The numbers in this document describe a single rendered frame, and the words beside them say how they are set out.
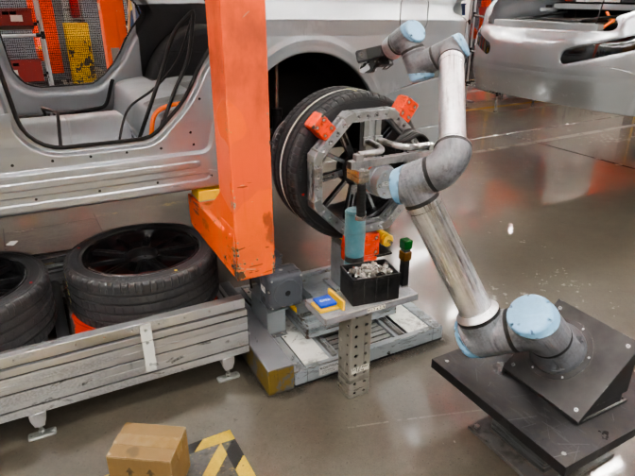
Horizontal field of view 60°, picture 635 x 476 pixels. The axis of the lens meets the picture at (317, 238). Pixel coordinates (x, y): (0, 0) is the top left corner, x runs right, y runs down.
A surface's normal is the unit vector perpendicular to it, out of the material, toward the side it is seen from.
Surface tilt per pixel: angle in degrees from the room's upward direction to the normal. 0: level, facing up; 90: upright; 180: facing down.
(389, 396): 0
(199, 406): 0
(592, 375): 43
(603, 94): 105
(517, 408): 0
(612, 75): 91
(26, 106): 88
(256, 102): 90
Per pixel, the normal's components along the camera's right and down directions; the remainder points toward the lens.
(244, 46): 0.46, 0.36
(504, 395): 0.00, -0.91
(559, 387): -0.60, -0.55
